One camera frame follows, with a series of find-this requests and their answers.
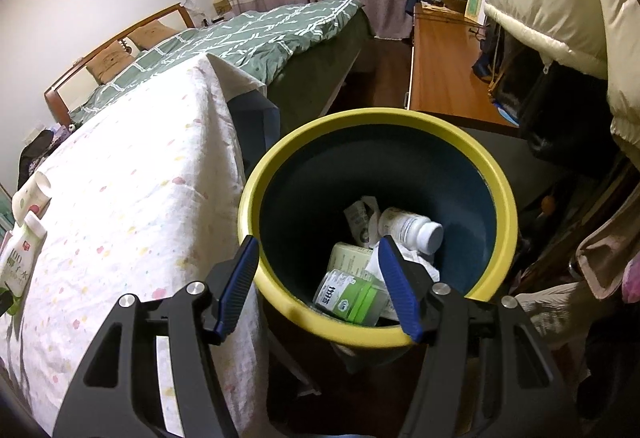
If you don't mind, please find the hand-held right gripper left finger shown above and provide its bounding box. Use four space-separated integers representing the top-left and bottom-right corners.
59 234 261 438

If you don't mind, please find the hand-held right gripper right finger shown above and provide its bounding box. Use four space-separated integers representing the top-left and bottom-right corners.
377 238 583 438

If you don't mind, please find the white tissue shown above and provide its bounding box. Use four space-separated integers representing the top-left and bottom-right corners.
365 240 441 291

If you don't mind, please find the green white packet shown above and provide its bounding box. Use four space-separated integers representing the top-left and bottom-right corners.
312 269 401 326

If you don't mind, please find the pale green printed carton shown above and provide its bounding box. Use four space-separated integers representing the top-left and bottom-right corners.
327 242 381 279

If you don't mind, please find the white pill bottle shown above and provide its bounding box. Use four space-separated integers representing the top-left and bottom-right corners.
377 207 445 255

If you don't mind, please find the white paper packet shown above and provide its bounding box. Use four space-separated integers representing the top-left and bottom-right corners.
344 195 383 249

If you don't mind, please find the yellow rimmed blue bin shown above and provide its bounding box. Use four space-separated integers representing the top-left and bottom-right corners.
237 108 518 349

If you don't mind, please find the beige cloth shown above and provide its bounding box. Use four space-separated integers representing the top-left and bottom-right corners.
515 208 640 349

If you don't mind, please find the white green pouch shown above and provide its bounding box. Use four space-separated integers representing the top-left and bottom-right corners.
0 210 48 319

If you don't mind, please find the wooden desk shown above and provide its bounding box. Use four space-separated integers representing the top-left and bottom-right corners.
407 2 521 129

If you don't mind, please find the black bag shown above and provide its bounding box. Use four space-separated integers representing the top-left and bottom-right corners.
500 32 616 179

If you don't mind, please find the dark green mattress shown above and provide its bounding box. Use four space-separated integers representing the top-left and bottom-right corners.
267 5 376 133

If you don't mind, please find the dark blue bag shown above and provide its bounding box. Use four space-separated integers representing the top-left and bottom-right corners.
472 25 506 83

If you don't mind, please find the green quilted bed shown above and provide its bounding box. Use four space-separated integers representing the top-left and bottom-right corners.
70 0 366 119

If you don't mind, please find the brown pillow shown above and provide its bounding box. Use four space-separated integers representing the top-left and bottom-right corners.
86 42 136 83
129 22 178 51

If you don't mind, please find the wooden bed headboard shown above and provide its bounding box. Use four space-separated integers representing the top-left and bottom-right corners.
44 2 197 129

